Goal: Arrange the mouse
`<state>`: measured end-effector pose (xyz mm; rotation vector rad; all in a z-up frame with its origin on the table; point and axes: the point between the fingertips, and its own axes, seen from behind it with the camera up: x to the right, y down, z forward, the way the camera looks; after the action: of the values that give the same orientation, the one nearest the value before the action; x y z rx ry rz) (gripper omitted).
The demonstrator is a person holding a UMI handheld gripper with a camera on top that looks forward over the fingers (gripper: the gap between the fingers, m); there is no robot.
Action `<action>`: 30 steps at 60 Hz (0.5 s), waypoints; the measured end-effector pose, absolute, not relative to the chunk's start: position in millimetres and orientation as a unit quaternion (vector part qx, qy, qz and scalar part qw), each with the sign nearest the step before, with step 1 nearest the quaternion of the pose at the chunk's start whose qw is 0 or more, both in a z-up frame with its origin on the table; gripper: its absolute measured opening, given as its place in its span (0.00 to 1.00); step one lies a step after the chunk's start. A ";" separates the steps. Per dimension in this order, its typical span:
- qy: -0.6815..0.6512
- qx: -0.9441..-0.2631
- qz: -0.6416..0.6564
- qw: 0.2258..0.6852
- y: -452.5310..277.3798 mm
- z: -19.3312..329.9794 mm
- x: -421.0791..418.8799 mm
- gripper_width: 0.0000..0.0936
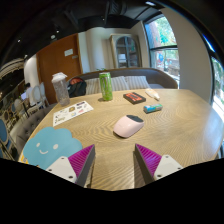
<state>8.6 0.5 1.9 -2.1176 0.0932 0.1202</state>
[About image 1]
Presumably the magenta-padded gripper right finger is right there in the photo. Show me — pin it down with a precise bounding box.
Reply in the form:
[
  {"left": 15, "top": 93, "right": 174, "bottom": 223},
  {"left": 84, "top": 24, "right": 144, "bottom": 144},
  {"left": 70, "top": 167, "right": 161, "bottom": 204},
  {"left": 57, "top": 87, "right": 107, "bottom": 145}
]
[{"left": 134, "top": 143, "right": 184, "bottom": 186}]

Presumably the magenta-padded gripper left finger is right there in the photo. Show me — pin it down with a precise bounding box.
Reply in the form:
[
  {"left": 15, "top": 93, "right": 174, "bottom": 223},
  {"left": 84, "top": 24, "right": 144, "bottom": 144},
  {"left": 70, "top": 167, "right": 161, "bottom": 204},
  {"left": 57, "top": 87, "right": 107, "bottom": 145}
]
[{"left": 45, "top": 143, "right": 97, "bottom": 189}]

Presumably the pink computer mouse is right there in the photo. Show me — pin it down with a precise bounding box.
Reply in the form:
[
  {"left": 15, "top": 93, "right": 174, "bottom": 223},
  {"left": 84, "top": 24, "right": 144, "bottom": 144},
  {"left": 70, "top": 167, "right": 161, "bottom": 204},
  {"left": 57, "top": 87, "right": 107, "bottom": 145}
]
[{"left": 112, "top": 114, "right": 145, "bottom": 139}]

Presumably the light blue cloud mouse pad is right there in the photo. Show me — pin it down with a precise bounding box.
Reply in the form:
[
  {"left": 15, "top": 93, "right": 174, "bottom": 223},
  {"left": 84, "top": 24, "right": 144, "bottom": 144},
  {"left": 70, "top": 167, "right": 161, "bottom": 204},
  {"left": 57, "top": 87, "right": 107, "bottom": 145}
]
[{"left": 22, "top": 126, "right": 84, "bottom": 170}]

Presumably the grey tufted armchair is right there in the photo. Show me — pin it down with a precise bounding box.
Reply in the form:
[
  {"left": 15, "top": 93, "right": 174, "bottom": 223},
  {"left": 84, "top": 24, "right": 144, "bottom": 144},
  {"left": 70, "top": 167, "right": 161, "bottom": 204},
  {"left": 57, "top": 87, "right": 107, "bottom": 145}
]
[{"left": 14, "top": 103, "right": 58, "bottom": 155}]

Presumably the white sticker sheet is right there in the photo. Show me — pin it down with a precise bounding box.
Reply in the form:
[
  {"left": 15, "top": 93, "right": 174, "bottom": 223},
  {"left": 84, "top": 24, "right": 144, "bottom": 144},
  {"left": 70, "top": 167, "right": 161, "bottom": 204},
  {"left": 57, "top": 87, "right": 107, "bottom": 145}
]
[{"left": 52, "top": 100, "right": 95, "bottom": 128}]

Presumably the small teal box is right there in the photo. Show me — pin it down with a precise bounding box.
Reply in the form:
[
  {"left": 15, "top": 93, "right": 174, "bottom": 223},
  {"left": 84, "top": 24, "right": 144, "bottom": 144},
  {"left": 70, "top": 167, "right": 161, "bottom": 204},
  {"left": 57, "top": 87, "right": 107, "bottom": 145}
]
[{"left": 143, "top": 103, "right": 164, "bottom": 114}]

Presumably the white tube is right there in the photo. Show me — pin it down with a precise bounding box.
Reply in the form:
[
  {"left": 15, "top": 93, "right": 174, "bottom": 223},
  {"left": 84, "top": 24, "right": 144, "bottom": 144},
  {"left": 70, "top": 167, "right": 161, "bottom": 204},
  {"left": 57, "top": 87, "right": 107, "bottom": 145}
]
[{"left": 144, "top": 87, "right": 161, "bottom": 102}]

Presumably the black and red flat box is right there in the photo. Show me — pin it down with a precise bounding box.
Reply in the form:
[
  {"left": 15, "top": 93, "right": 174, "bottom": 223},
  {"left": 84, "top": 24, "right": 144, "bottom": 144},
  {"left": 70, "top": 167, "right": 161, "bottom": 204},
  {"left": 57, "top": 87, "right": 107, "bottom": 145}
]
[{"left": 122, "top": 91, "right": 147, "bottom": 105}]

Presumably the clear plastic shaker bottle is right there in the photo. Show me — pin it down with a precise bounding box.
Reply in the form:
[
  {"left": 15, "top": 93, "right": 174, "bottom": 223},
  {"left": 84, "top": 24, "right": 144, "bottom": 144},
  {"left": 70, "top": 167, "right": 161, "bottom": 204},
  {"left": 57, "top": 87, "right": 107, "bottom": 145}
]
[{"left": 51, "top": 72, "right": 71, "bottom": 107}]

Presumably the group of dining chairs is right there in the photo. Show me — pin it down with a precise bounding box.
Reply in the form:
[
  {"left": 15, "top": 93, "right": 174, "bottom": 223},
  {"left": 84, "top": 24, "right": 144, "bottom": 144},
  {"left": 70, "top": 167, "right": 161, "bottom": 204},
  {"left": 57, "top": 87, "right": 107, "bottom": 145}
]
[{"left": 0, "top": 82, "right": 49, "bottom": 162}]

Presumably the black backpack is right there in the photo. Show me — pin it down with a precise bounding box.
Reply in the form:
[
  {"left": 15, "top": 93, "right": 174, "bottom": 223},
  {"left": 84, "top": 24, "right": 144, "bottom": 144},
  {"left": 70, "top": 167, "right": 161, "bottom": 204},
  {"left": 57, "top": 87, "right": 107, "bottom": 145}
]
[{"left": 67, "top": 77, "right": 88, "bottom": 98}]

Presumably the striped cushion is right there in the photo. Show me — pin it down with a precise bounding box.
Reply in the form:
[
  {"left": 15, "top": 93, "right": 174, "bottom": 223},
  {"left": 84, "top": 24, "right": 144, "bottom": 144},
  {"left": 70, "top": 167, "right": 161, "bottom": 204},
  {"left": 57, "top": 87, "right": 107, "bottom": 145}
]
[
  {"left": 124, "top": 75, "right": 151, "bottom": 90},
  {"left": 84, "top": 77, "right": 101, "bottom": 95},
  {"left": 111, "top": 75, "right": 130, "bottom": 93}
]

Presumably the brown curved sofa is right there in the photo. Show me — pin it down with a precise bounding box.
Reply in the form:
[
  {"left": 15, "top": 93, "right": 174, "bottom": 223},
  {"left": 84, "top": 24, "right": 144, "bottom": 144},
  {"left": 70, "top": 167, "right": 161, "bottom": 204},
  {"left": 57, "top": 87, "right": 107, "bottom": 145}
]
[{"left": 66, "top": 67, "right": 179, "bottom": 96}]

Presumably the green drink can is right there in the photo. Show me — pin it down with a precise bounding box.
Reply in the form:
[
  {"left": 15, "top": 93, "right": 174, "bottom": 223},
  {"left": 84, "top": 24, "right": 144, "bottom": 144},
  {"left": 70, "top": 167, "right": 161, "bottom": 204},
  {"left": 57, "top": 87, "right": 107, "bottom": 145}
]
[{"left": 98, "top": 71, "right": 114, "bottom": 102}]

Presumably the black-framed window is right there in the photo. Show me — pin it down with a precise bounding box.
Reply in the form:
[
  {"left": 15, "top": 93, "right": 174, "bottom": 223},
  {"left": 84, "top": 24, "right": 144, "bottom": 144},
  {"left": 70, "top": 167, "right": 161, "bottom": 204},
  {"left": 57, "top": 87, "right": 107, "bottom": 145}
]
[
  {"left": 144, "top": 14, "right": 181, "bottom": 88},
  {"left": 209, "top": 56, "right": 224, "bottom": 121}
]

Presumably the brown wooden door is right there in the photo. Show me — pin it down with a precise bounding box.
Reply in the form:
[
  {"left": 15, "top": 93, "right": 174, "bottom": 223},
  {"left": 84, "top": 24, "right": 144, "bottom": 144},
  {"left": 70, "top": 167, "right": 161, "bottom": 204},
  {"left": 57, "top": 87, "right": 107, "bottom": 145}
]
[{"left": 36, "top": 33, "right": 83, "bottom": 105}]

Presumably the wooden glass-door cabinet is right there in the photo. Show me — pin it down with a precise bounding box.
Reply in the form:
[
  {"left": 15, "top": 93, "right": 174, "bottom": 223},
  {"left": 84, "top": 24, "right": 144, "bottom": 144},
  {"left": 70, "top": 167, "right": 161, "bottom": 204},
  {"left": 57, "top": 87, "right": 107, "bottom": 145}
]
[{"left": 110, "top": 33, "right": 143, "bottom": 70}]

